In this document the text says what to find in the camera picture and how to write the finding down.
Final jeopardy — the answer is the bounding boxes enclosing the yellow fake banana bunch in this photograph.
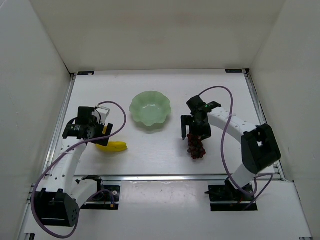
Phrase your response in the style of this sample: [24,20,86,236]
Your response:
[95,141,128,153]

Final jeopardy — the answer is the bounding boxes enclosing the dark red fake grapes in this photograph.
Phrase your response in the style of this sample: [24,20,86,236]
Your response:
[187,134,206,160]

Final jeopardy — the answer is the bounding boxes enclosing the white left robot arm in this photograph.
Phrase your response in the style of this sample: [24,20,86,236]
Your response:
[33,106,113,227]

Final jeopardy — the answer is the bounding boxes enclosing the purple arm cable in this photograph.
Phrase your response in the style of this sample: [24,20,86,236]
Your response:
[30,100,127,238]
[198,86,275,211]

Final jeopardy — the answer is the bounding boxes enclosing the green scalloped fruit bowl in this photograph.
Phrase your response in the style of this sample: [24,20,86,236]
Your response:
[129,91,172,127]

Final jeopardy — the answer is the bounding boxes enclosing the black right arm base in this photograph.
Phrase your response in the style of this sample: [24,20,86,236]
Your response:
[204,183,258,212]

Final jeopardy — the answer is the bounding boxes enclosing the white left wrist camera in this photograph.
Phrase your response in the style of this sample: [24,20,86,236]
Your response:
[94,106,110,125]

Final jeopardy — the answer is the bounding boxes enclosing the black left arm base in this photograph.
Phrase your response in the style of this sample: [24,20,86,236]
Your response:
[71,175,121,211]

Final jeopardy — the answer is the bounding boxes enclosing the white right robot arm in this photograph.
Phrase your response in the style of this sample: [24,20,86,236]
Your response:
[180,95,281,195]

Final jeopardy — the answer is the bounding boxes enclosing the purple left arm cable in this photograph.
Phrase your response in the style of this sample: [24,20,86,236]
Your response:
[30,100,127,238]

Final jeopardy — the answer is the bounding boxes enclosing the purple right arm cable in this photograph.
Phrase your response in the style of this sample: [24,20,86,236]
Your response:
[198,86,275,211]

